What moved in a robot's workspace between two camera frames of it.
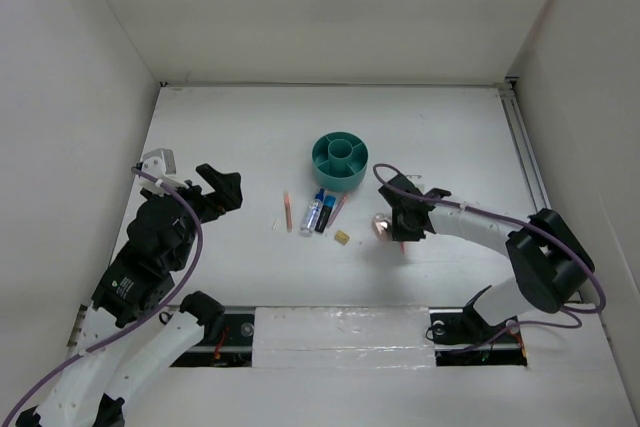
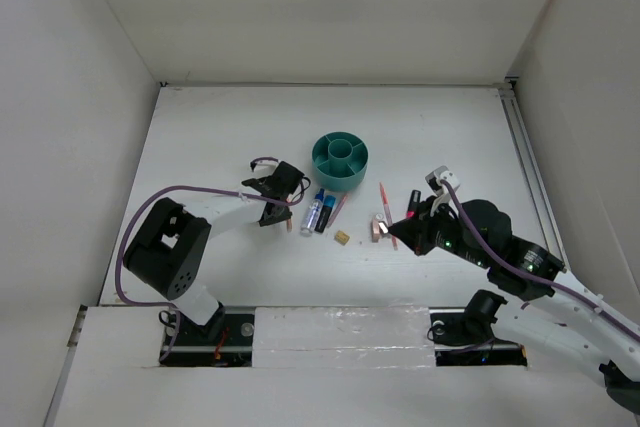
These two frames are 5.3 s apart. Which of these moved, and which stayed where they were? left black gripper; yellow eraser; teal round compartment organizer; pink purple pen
Moved: left black gripper
Stayed: teal round compartment organizer; yellow eraser; pink purple pen
